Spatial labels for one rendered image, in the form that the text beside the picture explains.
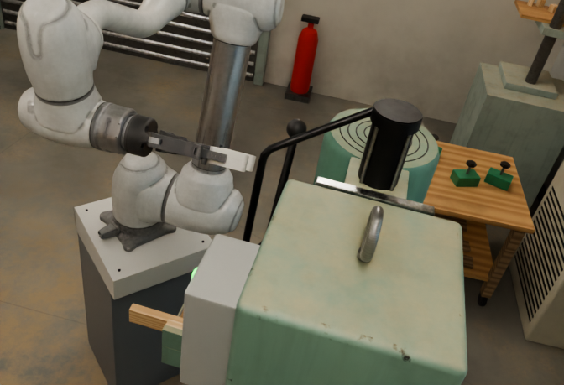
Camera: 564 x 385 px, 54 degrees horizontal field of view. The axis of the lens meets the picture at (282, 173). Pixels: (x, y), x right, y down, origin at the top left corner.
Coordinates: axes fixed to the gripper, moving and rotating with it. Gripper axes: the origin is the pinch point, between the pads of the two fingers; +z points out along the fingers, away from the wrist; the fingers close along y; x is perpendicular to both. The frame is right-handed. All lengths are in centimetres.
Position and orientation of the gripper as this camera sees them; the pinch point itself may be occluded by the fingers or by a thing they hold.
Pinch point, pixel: (235, 159)
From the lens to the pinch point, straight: 101.0
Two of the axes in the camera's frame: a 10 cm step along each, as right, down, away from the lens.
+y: -1.2, 0.1, -9.9
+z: 9.6, 2.5, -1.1
